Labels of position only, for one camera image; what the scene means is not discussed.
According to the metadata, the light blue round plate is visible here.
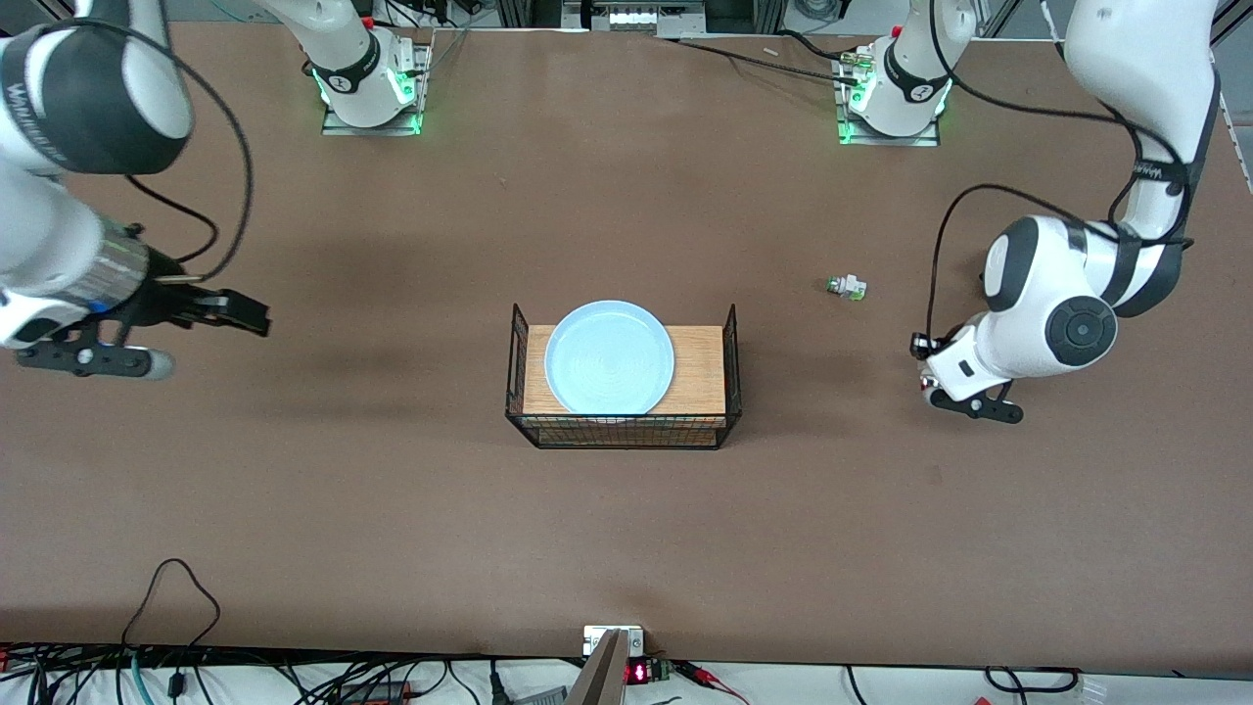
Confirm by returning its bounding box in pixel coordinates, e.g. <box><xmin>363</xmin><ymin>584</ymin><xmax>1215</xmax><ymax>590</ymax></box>
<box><xmin>544</xmin><ymin>300</ymin><xmax>676</xmax><ymax>416</ymax></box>

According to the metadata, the wooden board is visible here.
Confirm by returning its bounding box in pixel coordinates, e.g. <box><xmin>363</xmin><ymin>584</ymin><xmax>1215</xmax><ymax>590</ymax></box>
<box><xmin>522</xmin><ymin>325</ymin><xmax>728</xmax><ymax>416</ymax></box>

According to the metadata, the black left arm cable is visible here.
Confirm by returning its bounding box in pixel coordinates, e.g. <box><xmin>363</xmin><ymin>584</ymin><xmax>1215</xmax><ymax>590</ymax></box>
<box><xmin>924</xmin><ymin>0</ymin><xmax>1197</xmax><ymax>344</ymax></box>

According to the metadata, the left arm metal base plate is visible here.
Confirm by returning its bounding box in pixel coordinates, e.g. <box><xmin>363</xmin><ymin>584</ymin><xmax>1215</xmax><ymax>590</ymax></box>
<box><xmin>835</xmin><ymin>49</ymin><xmax>943</xmax><ymax>149</ymax></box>

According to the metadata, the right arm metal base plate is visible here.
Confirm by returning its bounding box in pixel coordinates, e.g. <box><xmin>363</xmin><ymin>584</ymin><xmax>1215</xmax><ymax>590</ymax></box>
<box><xmin>322</xmin><ymin>43</ymin><xmax>433</xmax><ymax>137</ymax></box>

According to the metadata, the black looped cable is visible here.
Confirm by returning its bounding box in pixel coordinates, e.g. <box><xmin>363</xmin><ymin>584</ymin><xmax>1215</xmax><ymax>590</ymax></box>
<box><xmin>121</xmin><ymin>557</ymin><xmax>222</xmax><ymax>651</ymax></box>

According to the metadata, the black wire rack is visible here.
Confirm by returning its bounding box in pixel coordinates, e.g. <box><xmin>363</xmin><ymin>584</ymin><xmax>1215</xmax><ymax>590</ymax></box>
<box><xmin>505</xmin><ymin>303</ymin><xmax>743</xmax><ymax>451</ymax></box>

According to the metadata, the black cable on table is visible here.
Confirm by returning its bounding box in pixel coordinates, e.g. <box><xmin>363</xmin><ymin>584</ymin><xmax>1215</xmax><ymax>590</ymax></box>
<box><xmin>658</xmin><ymin>27</ymin><xmax>862</xmax><ymax>83</ymax></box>

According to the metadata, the red clip wire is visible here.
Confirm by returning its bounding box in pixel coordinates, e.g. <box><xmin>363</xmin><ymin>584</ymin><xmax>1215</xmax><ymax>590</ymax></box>
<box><xmin>672</xmin><ymin>660</ymin><xmax>751</xmax><ymax>705</ymax></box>

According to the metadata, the silver camera bracket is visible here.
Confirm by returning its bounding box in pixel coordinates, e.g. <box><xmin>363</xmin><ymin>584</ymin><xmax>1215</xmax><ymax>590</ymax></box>
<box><xmin>582</xmin><ymin>625</ymin><xmax>646</xmax><ymax>658</ymax></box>

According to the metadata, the grey camera bar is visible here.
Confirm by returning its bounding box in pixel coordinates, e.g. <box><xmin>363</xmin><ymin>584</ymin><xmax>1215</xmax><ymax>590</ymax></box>
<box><xmin>565</xmin><ymin>630</ymin><xmax>629</xmax><ymax>705</ymax></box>

